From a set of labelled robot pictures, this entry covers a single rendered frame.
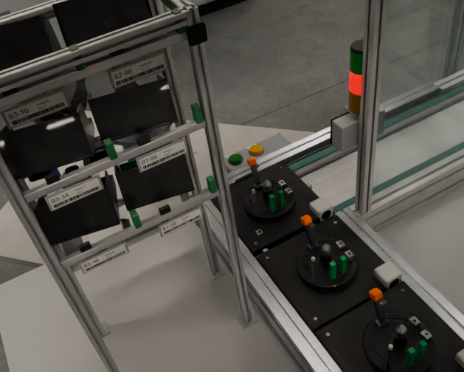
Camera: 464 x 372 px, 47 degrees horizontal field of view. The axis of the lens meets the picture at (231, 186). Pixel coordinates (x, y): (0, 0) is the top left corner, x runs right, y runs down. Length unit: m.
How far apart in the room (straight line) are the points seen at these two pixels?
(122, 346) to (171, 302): 0.16
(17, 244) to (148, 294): 0.47
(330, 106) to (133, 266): 2.16
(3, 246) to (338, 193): 0.99
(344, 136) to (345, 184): 0.34
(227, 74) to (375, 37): 2.76
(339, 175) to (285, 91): 2.03
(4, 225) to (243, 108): 2.02
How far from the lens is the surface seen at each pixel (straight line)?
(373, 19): 1.08
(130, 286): 1.46
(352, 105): 1.21
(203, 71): 0.84
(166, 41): 0.79
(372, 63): 1.13
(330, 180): 1.56
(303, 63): 3.84
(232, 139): 1.82
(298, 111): 3.37
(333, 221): 1.37
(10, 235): 1.75
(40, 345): 1.45
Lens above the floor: 1.99
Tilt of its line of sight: 43 degrees down
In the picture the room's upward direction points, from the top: 10 degrees counter-clockwise
